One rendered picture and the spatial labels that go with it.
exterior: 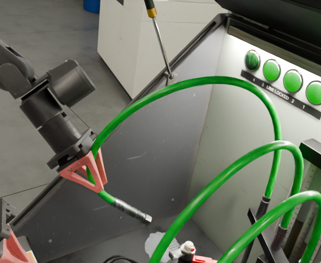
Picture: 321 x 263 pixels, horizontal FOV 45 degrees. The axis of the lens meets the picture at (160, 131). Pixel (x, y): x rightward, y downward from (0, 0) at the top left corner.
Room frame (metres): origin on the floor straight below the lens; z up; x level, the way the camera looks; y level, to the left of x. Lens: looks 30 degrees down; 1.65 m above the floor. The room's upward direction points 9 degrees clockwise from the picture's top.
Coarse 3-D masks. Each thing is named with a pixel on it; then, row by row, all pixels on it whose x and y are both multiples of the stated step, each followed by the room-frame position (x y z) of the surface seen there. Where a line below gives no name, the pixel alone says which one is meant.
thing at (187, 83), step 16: (192, 80) 0.61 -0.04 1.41; (208, 80) 0.61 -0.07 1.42; (224, 80) 0.62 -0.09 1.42; (240, 80) 0.63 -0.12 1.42; (160, 96) 0.59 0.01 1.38; (256, 96) 0.64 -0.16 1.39; (128, 112) 0.58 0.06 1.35; (272, 112) 0.65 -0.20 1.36; (112, 128) 0.57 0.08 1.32; (96, 144) 0.56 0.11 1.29; (272, 176) 0.66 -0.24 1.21
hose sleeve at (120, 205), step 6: (114, 204) 0.57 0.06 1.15; (120, 204) 0.58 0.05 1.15; (126, 204) 0.59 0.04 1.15; (120, 210) 0.58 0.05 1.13; (126, 210) 0.58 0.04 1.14; (132, 210) 0.59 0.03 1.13; (138, 210) 0.60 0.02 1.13; (132, 216) 0.58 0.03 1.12; (138, 216) 0.59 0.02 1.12; (144, 216) 0.59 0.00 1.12
